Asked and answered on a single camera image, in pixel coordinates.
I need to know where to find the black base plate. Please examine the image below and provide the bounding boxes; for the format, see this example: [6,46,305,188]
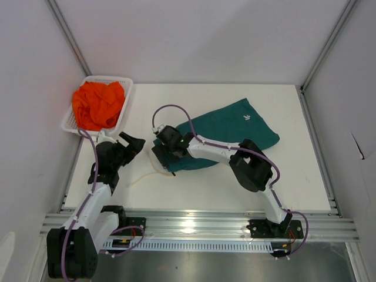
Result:
[246,219,304,239]
[116,217,146,237]

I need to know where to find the orange shorts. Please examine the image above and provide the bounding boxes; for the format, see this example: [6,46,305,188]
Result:
[72,82,126,131]

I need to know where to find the aluminium mounting rail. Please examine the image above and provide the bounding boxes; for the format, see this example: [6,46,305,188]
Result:
[39,207,360,242]

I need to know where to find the green shorts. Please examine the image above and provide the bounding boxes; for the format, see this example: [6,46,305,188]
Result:
[153,98,280,173]

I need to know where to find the right table edge rail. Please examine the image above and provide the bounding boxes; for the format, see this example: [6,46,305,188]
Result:
[296,86,343,218]

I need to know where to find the white slotted cable duct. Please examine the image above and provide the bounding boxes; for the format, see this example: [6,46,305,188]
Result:
[99,237,311,253]

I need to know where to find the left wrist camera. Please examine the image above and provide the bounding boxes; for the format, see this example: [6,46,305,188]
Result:
[94,130,116,144]

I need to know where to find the aluminium frame post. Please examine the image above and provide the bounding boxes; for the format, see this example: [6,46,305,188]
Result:
[45,0,92,76]
[300,0,361,93]

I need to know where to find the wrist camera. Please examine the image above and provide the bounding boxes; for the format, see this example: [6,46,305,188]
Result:
[152,125,166,136]
[94,130,116,144]

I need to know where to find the left aluminium frame post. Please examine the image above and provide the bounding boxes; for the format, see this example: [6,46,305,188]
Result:
[45,0,92,76]

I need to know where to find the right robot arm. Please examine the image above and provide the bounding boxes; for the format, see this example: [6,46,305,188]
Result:
[152,125,292,237]

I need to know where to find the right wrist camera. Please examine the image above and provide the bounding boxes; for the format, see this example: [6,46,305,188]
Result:
[152,125,166,136]

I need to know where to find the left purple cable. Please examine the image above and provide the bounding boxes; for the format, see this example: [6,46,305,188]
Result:
[60,128,146,280]

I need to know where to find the white plastic basket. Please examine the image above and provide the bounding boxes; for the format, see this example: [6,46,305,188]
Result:
[61,75,133,136]

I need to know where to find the right aluminium frame post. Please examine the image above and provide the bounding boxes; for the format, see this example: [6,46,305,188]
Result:
[300,0,361,93]

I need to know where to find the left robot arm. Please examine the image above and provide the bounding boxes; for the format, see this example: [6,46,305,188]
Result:
[46,129,146,281]

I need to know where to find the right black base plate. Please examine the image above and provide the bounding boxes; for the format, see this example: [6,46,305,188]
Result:
[246,219,304,239]

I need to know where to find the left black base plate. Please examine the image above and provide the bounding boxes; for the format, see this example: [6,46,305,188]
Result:
[116,217,146,237]

